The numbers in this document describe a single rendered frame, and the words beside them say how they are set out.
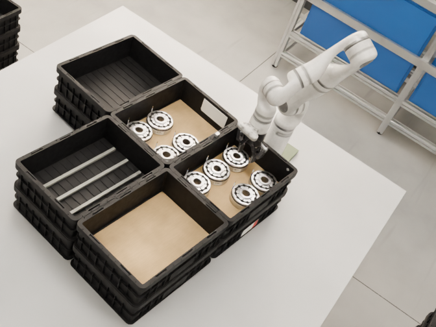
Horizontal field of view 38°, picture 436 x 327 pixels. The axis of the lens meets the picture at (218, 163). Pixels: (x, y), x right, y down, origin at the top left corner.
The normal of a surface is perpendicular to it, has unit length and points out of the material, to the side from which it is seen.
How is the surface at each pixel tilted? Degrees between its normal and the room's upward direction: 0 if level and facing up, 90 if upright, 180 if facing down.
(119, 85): 0
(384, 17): 90
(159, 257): 0
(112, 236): 0
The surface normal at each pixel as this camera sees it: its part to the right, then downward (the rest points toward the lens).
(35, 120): 0.26, -0.66
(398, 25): -0.54, 0.50
